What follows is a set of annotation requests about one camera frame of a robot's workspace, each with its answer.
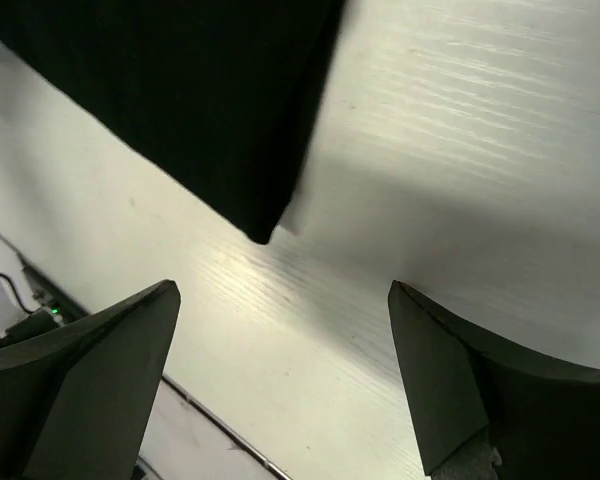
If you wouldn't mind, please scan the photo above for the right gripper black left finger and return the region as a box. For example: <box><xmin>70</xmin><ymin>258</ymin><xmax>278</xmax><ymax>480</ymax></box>
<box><xmin>0</xmin><ymin>280</ymin><xmax>181</xmax><ymax>479</ymax></box>

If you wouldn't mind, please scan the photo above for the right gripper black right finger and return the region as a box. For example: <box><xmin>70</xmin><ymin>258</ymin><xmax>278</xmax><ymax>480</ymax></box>
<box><xmin>388</xmin><ymin>281</ymin><xmax>600</xmax><ymax>479</ymax></box>

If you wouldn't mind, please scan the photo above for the black t-shirt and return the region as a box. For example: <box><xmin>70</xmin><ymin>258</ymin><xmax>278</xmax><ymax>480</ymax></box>
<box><xmin>0</xmin><ymin>1</ymin><xmax>344</xmax><ymax>245</ymax></box>

